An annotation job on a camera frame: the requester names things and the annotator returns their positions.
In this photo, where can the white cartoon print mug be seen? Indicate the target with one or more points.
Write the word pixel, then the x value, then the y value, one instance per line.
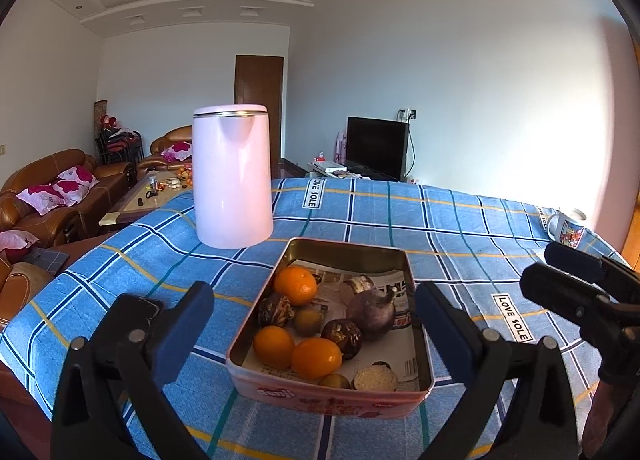
pixel 567 227

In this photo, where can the brown leather armchair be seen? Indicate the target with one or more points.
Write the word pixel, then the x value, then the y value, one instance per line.
pixel 172 134

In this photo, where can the blue plaid tablecloth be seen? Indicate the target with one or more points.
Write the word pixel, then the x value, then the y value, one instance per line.
pixel 475 250

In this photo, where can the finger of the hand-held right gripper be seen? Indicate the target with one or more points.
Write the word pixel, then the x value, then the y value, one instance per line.
pixel 555 287
pixel 575 262

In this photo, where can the brown leather seat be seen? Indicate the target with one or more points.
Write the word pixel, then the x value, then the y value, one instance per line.
pixel 20 290

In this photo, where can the brown leather sofa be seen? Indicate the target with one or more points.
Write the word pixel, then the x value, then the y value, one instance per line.
pixel 45 164

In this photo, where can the pink metal tin box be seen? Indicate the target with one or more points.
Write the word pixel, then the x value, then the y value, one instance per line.
pixel 325 400

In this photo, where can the stacked dark chairs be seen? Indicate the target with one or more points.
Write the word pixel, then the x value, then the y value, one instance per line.
pixel 117 139

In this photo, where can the white wall outlet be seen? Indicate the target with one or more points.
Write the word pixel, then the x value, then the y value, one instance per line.
pixel 407 113

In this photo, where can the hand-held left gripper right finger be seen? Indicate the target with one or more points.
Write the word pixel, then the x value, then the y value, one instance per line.
pixel 445 335

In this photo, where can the wooden coffee table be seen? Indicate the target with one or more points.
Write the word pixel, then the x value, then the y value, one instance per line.
pixel 135 205

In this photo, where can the grey cloth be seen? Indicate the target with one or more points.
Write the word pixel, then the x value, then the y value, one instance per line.
pixel 47 260

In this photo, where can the newspaper sheet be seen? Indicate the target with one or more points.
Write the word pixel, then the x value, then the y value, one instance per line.
pixel 400 355

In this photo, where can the white pink floral pillow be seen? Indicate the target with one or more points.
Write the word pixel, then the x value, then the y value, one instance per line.
pixel 42 197
pixel 75 179
pixel 177 150
pixel 15 240

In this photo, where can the black television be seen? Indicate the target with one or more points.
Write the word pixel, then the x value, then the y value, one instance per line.
pixel 375 147

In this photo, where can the white electric kettle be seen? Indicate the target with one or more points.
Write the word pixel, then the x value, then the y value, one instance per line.
pixel 232 179

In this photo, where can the large purple round fruit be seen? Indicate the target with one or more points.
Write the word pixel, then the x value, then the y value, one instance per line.
pixel 371 315

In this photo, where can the small yellow-green fruit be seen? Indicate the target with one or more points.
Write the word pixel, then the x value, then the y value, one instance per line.
pixel 334 381
pixel 307 321

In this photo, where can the brown wooden door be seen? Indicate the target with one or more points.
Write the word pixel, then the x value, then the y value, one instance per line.
pixel 260 79

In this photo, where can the white flat box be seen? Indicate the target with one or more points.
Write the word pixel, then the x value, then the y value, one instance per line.
pixel 327 168

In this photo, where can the large orange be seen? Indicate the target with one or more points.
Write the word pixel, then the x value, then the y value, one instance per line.
pixel 296 285

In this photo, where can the small orange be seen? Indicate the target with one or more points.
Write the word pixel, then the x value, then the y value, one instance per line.
pixel 316 359
pixel 273 346

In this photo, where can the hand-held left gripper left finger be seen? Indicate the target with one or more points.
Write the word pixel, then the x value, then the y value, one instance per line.
pixel 182 335

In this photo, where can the tall brown floor vase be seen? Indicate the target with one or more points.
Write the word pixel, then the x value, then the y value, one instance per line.
pixel 100 112

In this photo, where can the pink standing item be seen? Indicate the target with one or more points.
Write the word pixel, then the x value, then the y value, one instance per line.
pixel 340 144

